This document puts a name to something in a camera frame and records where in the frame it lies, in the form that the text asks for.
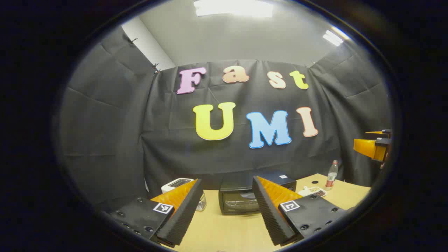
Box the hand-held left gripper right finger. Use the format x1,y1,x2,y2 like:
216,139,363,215
252,176,350,246

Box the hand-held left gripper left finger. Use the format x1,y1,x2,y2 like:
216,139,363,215
105,178,204,247

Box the black electric oven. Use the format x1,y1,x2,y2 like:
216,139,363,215
219,170,297,215

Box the white toaster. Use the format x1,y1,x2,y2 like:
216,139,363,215
161,178,195,194

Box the clear bottle with red label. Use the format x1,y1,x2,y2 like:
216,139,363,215
325,160,339,191

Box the white divided plate of beans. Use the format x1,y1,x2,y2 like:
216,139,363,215
298,185,328,198

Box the small ceiling light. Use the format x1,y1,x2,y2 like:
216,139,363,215
323,27,350,47

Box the large ceiling light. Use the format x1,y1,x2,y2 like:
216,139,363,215
194,0,273,18

